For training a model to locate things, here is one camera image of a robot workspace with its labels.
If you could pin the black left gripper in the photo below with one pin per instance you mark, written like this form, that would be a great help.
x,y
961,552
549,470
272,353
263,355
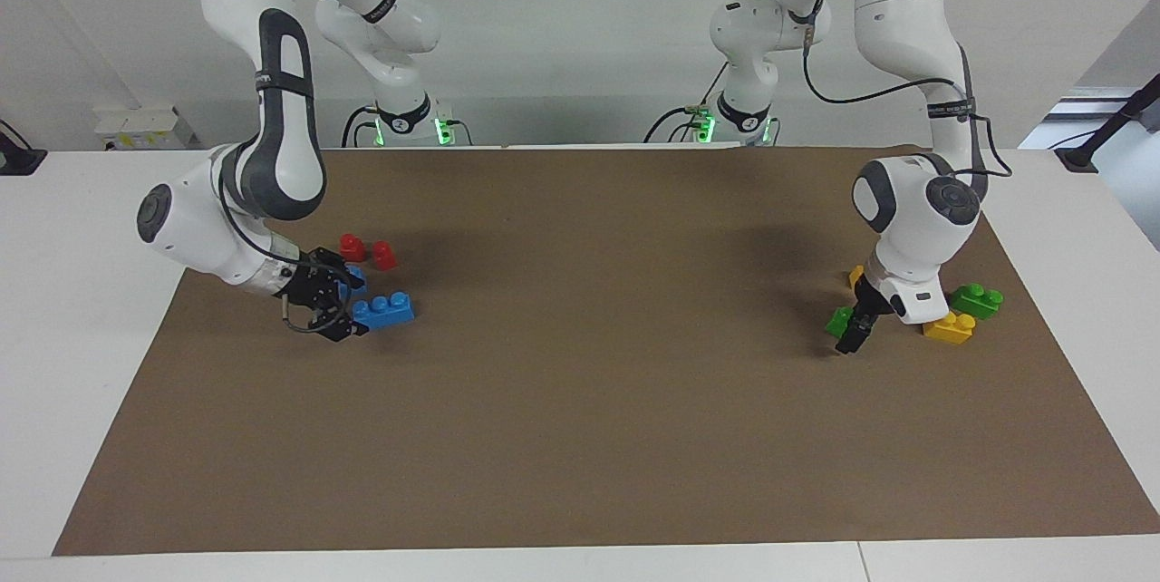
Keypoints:
x,y
874,296

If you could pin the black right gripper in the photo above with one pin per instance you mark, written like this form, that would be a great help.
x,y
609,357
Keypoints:
x,y
313,292

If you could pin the green two-stud toy brick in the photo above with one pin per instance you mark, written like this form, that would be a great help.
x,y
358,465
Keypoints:
x,y
979,303
838,321

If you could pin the blue three-stud toy brick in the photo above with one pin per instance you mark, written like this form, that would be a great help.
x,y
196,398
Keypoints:
x,y
390,312
357,278

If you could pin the red one-stud toy brick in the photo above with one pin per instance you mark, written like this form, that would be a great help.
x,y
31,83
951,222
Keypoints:
x,y
385,257
352,248

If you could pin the yellow two-stud toy brick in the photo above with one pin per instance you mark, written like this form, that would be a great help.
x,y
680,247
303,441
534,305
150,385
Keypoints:
x,y
952,330
855,276

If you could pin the brown table mat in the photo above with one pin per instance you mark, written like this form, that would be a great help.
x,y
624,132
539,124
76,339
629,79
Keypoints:
x,y
580,428

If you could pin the white box with yellow labels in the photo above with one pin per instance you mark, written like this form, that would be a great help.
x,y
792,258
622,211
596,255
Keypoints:
x,y
145,127

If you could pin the black angled stand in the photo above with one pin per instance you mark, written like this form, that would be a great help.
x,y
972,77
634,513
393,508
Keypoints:
x,y
1078,156

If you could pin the black table clamp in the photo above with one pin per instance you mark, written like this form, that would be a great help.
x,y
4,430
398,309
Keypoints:
x,y
18,160

